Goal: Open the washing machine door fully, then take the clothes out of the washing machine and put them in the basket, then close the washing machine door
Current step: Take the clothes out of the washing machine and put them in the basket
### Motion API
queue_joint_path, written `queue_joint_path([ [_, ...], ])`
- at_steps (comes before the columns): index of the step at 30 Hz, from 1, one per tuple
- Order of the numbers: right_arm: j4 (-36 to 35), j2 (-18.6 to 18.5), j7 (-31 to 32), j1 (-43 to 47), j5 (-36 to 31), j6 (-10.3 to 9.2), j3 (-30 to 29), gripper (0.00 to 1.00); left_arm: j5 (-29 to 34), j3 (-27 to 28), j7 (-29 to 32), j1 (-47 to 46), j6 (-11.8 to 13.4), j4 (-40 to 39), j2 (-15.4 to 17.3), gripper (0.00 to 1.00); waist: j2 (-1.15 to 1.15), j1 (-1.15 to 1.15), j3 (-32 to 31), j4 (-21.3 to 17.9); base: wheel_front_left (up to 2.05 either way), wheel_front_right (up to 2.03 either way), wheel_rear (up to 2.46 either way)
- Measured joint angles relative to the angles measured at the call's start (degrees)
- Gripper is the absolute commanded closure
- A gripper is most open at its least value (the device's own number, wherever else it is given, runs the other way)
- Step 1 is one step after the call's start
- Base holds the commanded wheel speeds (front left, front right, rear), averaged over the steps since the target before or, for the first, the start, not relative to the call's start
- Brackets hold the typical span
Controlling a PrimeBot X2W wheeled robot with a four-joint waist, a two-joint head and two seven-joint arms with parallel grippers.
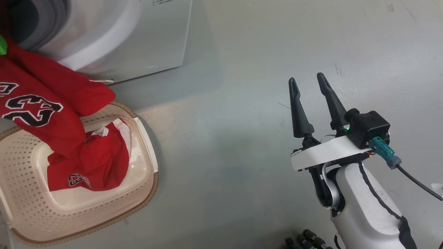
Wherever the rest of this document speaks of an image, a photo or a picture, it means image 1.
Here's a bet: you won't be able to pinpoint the white front-load washing machine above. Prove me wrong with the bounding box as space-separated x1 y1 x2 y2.
0 0 193 85

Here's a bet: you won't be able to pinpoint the black ribbed cable connectors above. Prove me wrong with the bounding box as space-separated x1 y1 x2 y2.
284 229 334 249

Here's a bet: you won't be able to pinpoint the cream perforated laundry basket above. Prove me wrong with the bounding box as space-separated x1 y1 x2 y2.
0 101 160 247

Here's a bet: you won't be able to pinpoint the right camera cable teal plug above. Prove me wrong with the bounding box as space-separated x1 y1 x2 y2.
368 137 443 202

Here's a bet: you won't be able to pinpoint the grey rubber door gasket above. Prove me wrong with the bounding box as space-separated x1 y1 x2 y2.
7 0 71 52

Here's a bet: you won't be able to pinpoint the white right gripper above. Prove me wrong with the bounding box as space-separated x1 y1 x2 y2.
288 72 373 218

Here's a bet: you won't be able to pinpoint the black sleeved arm cable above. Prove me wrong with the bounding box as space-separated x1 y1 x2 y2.
358 161 417 249

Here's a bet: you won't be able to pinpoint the red basketball jersey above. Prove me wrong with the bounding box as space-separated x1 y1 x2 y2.
0 36 130 192

